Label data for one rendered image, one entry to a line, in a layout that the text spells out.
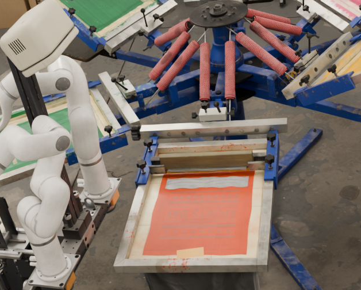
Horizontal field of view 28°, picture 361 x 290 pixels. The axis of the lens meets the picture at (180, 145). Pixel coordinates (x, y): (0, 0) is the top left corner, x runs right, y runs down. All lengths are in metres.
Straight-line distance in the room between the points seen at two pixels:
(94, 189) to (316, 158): 2.21
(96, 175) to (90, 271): 1.51
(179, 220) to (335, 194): 1.70
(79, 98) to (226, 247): 0.80
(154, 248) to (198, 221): 0.21
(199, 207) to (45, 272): 0.75
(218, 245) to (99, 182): 0.52
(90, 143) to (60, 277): 0.49
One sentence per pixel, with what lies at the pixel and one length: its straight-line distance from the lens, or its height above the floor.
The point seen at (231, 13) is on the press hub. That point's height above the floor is 1.31.
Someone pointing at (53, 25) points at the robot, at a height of 1.98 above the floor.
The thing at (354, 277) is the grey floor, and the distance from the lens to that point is 3.97.
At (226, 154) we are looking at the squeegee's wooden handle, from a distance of 3.08.
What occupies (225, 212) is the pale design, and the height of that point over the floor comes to 0.95.
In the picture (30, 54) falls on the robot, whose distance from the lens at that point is 2.22.
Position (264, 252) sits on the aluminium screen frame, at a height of 0.99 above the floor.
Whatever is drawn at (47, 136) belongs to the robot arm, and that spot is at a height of 1.71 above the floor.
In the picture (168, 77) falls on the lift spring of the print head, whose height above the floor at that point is 1.09.
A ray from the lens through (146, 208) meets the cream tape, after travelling 3.05.
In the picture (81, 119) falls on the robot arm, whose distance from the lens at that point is 2.60.
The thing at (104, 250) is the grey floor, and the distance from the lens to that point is 4.36.
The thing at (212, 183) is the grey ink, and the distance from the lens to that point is 3.10.
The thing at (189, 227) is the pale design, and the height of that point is 0.95.
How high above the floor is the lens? 2.88
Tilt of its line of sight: 35 degrees down
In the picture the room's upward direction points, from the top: 11 degrees counter-clockwise
